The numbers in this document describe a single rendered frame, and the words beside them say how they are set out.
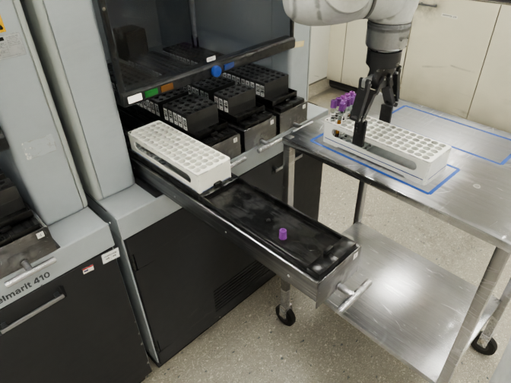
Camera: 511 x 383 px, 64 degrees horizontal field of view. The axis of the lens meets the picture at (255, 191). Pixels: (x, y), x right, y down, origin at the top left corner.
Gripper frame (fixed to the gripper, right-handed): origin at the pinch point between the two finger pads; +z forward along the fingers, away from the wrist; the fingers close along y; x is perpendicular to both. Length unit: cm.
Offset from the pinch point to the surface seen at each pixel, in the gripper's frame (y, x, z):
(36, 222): -73, 31, 6
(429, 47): 189, 79, 37
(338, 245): -33.7, -16.6, 5.9
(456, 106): 190, 51, 71
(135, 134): -42, 44, 2
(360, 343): 5, -7, 88
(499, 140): 27.9, -21.2, 5.5
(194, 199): -43.9, 15.9, 7.2
